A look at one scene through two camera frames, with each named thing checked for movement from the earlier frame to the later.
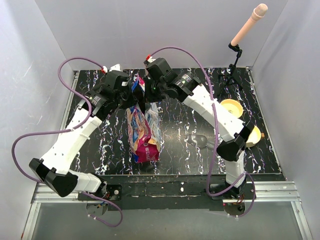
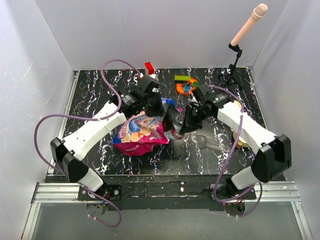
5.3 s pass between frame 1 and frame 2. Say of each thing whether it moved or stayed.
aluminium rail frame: stayed
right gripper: moved
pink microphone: stayed
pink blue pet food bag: moved
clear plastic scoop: stayed
